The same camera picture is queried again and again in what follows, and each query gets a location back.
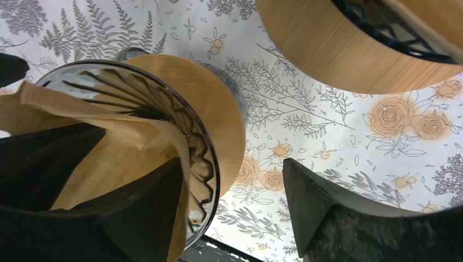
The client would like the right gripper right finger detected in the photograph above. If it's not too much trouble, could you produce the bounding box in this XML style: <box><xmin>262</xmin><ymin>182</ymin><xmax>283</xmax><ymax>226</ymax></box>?
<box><xmin>282</xmin><ymin>158</ymin><xmax>462</xmax><ymax>261</ymax></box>

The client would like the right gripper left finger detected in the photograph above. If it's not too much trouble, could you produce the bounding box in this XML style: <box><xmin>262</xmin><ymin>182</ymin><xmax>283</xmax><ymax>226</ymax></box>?
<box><xmin>1</xmin><ymin>158</ymin><xmax>183</xmax><ymax>261</ymax></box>

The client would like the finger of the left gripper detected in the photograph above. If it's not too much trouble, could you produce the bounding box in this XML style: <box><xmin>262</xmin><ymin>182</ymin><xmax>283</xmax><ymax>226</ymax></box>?
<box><xmin>0</xmin><ymin>53</ymin><xmax>29</xmax><ymax>88</ymax></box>
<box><xmin>1</xmin><ymin>123</ymin><xmax>106</xmax><ymax>212</ymax></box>

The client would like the grey glass dripper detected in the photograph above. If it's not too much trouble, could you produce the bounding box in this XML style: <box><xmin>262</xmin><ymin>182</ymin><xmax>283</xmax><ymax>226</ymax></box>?
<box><xmin>37</xmin><ymin>60</ymin><xmax>221</xmax><ymax>248</ymax></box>

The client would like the wooden ring holder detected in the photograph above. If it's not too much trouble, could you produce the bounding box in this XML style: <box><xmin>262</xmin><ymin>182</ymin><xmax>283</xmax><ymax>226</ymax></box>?
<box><xmin>257</xmin><ymin>1</ymin><xmax>462</xmax><ymax>94</ymax></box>
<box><xmin>125</xmin><ymin>54</ymin><xmax>246</xmax><ymax>196</ymax></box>

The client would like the blue glass dripper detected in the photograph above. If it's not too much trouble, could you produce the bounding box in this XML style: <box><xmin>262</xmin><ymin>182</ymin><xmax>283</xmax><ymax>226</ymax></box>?
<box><xmin>333</xmin><ymin>0</ymin><xmax>457</xmax><ymax>65</ymax></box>

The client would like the single brown paper filter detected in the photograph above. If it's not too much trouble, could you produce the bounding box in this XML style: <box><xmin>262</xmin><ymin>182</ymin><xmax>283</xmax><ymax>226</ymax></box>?
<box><xmin>385</xmin><ymin>0</ymin><xmax>462</xmax><ymax>64</ymax></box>

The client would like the clear glass carafe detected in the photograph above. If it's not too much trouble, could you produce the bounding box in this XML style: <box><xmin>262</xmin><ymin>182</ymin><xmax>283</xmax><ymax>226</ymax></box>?
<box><xmin>112</xmin><ymin>47</ymin><xmax>248</xmax><ymax>128</ymax></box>

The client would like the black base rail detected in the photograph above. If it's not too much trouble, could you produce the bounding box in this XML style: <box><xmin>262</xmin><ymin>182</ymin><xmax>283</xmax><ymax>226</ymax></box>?
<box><xmin>176</xmin><ymin>235</ymin><xmax>263</xmax><ymax>262</ymax></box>

